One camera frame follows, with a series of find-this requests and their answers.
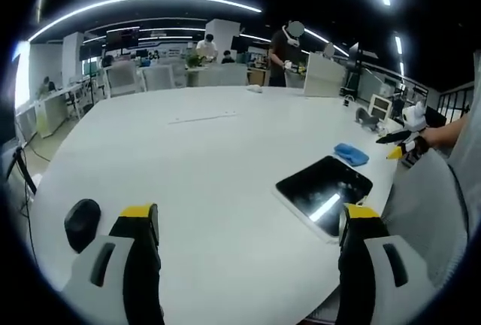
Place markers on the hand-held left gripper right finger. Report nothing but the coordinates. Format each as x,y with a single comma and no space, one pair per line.
370,261

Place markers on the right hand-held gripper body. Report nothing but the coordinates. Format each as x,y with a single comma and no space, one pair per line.
413,123

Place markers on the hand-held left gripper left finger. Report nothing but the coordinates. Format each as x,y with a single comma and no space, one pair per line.
124,261

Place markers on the blue cleaning cloth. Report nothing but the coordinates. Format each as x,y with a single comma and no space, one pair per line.
351,153

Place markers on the white cloth lump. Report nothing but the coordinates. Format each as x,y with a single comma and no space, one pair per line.
255,88

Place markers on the grey curved object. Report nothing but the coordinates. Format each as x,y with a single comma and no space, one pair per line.
366,117

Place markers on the small white framed box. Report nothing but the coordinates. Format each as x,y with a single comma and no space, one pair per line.
379,107

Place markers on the black round object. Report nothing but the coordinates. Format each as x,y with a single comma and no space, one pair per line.
82,225

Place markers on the small black white device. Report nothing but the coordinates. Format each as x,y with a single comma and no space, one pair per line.
346,102

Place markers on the white partition board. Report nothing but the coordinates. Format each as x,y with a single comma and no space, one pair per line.
325,76

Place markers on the white side desk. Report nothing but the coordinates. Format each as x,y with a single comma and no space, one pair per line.
56,108

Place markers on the white office chair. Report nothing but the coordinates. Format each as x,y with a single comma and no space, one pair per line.
122,78
159,76

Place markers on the green potted plant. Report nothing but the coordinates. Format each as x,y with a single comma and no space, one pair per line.
194,60

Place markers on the black hanging monitor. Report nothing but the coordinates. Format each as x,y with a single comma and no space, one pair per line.
122,37

